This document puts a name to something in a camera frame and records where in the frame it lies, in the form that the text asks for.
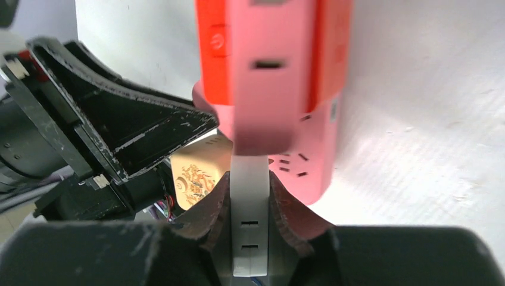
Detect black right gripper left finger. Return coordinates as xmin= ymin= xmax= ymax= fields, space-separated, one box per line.
xmin=176 ymin=171 xmax=232 ymax=285

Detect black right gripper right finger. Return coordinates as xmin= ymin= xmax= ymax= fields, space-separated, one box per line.
xmin=268 ymin=172 xmax=339 ymax=285

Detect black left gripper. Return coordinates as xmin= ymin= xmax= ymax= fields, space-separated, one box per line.
xmin=1 ymin=37 xmax=219 ymax=220

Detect white plug adapter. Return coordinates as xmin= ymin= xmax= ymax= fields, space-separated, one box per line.
xmin=229 ymin=155 xmax=270 ymax=277

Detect pink plug adapter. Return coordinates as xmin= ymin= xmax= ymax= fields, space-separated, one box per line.
xmin=232 ymin=0 xmax=328 ymax=157

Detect red cube socket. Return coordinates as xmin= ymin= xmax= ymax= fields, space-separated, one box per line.
xmin=195 ymin=1 xmax=353 ymax=113

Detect beige cube socket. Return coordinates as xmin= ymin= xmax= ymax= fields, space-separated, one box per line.
xmin=170 ymin=134 xmax=233 ymax=210

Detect pink power strip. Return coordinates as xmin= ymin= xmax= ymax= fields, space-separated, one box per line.
xmin=192 ymin=82 xmax=341 ymax=205

